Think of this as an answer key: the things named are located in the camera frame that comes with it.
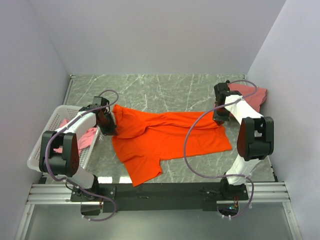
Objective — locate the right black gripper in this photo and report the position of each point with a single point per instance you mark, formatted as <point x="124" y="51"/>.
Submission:
<point x="220" y="120"/>

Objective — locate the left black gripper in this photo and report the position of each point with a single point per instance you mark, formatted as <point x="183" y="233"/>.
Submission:
<point x="111" y="130"/>

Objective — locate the orange polo shirt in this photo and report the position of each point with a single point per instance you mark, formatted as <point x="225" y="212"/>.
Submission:
<point x="145" y="139"/>

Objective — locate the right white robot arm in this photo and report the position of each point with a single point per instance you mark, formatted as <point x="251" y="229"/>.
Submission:
<point x="255" y="138"/>

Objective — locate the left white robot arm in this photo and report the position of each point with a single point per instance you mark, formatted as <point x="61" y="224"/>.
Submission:
<point x="84" y="181"/>

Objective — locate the crumpled pink shirt in basket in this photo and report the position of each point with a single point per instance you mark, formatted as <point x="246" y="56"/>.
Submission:
<point x="84" y="142"/>

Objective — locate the folded pink t shirt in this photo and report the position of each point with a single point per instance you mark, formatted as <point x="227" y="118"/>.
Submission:
<point x="255" y="100"/>

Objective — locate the white plastic laundry basket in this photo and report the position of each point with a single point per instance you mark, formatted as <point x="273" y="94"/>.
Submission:
<point x="68" y="163"/>

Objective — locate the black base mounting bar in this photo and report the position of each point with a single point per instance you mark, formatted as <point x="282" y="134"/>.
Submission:
<point x="155" y="196"/>

